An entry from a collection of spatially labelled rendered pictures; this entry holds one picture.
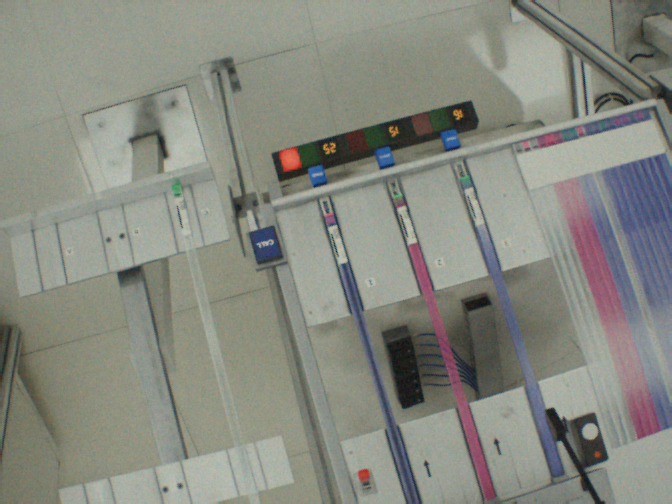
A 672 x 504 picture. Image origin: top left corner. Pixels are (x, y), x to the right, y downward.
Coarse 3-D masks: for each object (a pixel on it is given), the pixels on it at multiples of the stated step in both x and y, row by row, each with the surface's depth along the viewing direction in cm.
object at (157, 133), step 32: (160, 96) 203; (96, 128) 204; (128, 128) 205; (160, 128) 207; (192, 128) 208; (128, 160) 209; (160, 160) 200; (192, 160) 213; (160, 288) 151; (160, 320) 143
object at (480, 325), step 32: (512, 0) 207; (224, 64) 203; (576, 64) 184; (576, 96) 188; (256, 224) 190; (480, 320) 168; (480, 352) 172; (416, 384) 173; (448, 384) 177; (480, 384) 177
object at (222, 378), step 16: (176, 192) 136; (192, 240) 134; (192, 256) 133; (192, 272) 133; (208, 304) 131; (208, 320) 130; (208, 336) 130; (224, 368) 128; (224, 384) 128; (224, 400) 127; (240, 432) 126; (240, 448) 125; (240, 464) 124; (256, 496) 123
